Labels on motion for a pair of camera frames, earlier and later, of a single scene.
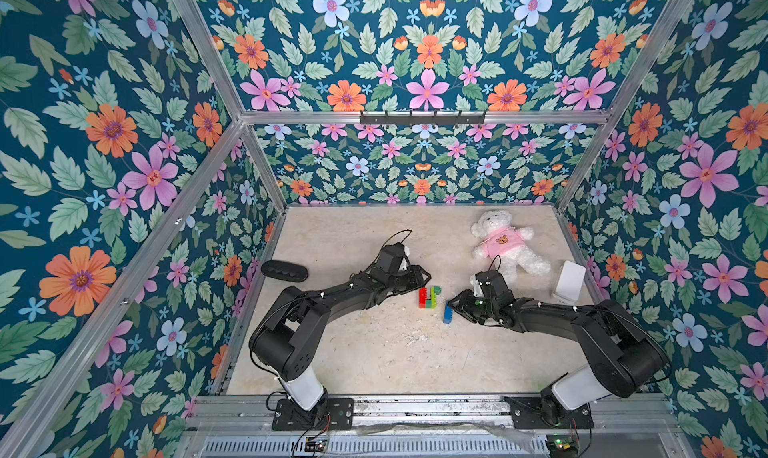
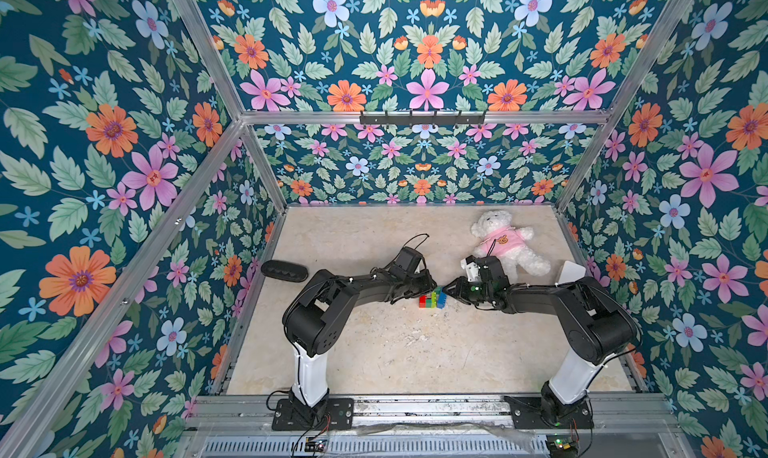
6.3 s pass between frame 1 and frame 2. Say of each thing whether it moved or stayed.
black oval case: stayed
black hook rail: stayed
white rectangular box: stayed
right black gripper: moved
